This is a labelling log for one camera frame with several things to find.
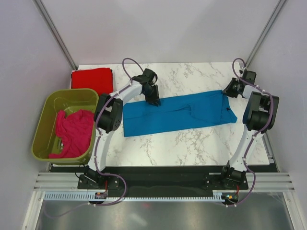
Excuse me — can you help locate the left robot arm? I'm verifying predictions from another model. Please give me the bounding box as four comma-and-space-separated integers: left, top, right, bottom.
84, 69, 161, 188

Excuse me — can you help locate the pink t shirt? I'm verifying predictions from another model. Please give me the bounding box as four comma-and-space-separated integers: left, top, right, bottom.
48, 110, 94, 159

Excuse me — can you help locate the right aluminium frame post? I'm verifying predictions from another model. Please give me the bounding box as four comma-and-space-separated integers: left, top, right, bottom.
246, 0, 288, 68

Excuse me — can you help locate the white slotted cable duct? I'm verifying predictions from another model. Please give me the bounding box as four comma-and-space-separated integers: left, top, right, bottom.
44, 190, 240, 202

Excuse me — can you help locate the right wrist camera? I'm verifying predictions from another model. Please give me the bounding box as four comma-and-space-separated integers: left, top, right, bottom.
241, 69, 257, 84

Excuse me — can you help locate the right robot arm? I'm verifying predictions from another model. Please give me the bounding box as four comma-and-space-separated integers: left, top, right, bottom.
219, 78, 280, 189

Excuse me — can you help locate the folded red t shirt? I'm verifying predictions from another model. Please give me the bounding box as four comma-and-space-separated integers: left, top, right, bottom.
71, 68, 114, 95

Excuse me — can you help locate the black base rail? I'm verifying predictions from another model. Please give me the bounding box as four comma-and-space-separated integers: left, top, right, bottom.
47, 164, 250, 198

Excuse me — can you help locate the olive green plastic bin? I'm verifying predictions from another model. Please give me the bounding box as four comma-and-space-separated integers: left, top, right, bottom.
31, 89, 99, 165

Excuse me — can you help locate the aluminium frame post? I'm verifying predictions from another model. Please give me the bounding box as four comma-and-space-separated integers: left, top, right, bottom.
33, 0, 78, 70
246, 0, 288, 68

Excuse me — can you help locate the left aluminium frame post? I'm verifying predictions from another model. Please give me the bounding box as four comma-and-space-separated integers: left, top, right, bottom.
33, 0, 78, 70

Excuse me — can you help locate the blue t shirt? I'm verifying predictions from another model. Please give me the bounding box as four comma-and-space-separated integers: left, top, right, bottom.
123, 90, 237, 137

